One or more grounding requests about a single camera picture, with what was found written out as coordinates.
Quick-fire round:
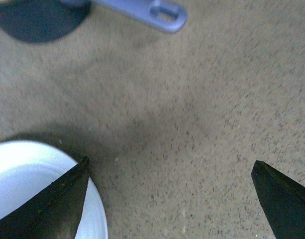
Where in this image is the white plate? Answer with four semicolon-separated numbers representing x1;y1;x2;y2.
0;140;108;239

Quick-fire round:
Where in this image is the dark frying pan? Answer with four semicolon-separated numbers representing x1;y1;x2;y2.
0;0;91;43

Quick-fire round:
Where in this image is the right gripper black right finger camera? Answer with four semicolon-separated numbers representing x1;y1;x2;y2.
251;160;305;239

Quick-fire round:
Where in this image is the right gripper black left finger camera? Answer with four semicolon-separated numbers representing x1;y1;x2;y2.
0;157;90;239

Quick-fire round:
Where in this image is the blue pan handle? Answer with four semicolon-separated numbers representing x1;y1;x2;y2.
62;0;188;34

